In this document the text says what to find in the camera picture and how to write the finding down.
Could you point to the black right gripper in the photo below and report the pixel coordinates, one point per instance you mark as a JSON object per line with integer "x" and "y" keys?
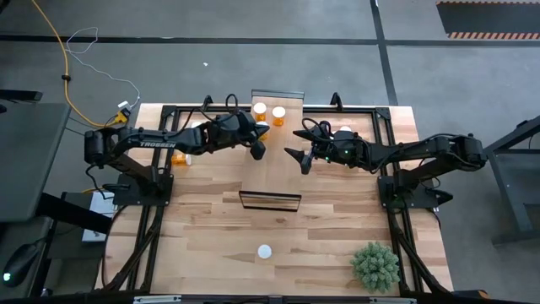
{"x": 341, "y": 148}

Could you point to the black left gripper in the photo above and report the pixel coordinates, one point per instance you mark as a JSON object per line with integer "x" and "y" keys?
{"x": 238, "y": 128}

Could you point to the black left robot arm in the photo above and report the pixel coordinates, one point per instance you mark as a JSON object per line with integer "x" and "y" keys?
{"x": 156, "y": 142}

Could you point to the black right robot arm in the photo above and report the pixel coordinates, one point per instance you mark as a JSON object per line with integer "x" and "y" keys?
{"x": 422, "y": 150}

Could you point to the small white power adapter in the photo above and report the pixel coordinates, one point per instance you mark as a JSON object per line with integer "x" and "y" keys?
{"x": 123, "y": 104}

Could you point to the green artificial succulent plant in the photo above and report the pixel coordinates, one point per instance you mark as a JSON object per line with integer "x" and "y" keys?
{"x": 374, "y": 267}

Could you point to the white grey box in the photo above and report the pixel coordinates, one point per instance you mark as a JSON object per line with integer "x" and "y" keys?
{"x": 103, "y": 204}

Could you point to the black desk leg bar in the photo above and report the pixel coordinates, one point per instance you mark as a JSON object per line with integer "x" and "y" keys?
{"x": 71, "y": 213}

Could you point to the black mat orange striped edge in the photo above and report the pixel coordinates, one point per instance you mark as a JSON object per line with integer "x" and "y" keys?
{"x": 489, "y": 17}

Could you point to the orange black clamp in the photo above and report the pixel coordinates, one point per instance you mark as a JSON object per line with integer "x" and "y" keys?
{"x": 478, "y": 293}

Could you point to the grey desk top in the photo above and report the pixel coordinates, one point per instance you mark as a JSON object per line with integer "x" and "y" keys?
{"x": 29, "y": 160}

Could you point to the flat black desk item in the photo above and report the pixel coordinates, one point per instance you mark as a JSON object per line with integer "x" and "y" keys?
{"x": 21, "y": 96}

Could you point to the black computer mouse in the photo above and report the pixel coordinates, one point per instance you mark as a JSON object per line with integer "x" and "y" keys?
{"x": 23, "y": 259}

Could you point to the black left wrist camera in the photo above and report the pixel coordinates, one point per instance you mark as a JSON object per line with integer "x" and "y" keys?
{"x": 258, "y": 150}

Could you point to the wooden shelf black metal frame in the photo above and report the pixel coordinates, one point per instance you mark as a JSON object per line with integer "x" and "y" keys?
{"x": 274, "y": 177}

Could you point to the black frame clamp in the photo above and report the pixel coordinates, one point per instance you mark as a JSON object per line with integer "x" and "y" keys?
{"x": 206, "y": 101}
{"x": 336, "y": 100}

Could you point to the black aluminium rig frame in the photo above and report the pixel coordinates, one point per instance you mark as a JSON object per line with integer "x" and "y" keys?
{"x": 358, "y": 110}

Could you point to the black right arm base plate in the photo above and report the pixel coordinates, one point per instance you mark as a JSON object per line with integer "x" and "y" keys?
{"x": 439, "y": 197}

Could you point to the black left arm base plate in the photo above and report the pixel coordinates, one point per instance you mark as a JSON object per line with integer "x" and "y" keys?
{"x": 126, "y": 194}

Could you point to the silver metal bracket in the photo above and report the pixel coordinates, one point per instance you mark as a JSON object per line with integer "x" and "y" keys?
{"x": 393, "y": 300}
{"x": 157, "y": 299}

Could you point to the black metal desk frame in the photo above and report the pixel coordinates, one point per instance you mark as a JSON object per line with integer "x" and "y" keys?
{"x": 512, "y": 202}

